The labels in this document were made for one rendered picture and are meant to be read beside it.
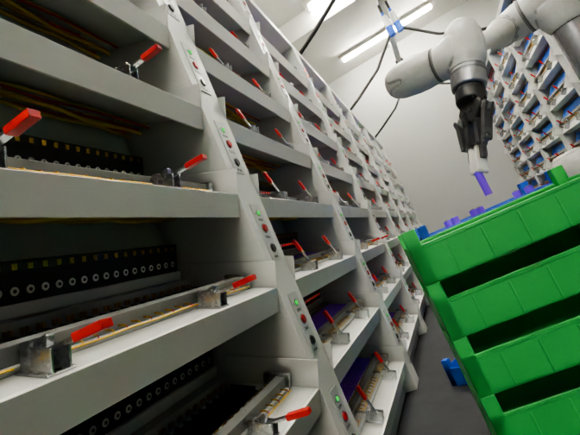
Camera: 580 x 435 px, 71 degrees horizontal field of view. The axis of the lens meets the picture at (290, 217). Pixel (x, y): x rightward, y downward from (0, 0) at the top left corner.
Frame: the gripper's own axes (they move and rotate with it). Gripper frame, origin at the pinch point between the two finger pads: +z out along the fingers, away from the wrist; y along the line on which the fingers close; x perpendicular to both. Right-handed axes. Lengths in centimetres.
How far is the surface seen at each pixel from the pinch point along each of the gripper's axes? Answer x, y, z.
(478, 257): 30, -33, 32
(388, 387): 10, 33, 57
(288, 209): 44.6, 16.3, 12.0
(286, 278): 49, -1, 32
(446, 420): 0, 22, 63
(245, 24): 55, 47, -69
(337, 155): -3, 106, -49
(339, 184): -6, 110, -34
